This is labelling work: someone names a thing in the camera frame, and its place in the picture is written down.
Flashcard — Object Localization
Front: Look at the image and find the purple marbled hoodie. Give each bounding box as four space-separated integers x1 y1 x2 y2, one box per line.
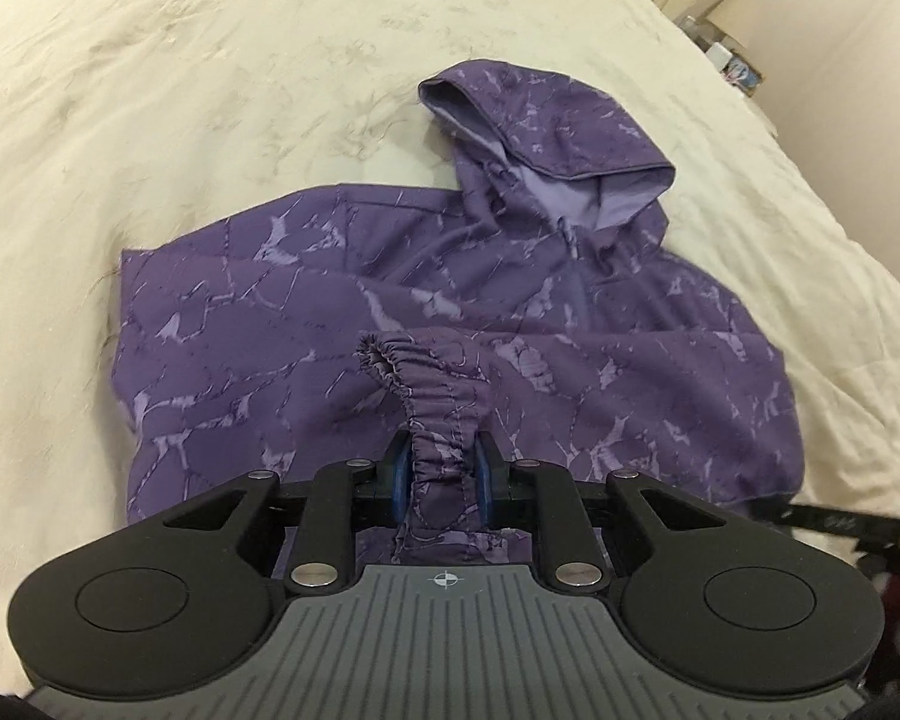
114 58 808 565

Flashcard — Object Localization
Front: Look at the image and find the cream embroidered bedspread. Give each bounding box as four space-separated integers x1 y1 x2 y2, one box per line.
0 0 900 691

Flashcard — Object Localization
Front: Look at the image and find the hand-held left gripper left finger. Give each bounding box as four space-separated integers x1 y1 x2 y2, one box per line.
161 429 415 590

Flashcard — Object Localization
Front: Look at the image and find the black printed strap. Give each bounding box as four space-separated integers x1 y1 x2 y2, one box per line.
748 493 900 550

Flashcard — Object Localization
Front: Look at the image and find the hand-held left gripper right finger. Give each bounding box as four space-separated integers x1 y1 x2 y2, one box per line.
471 429 730 590

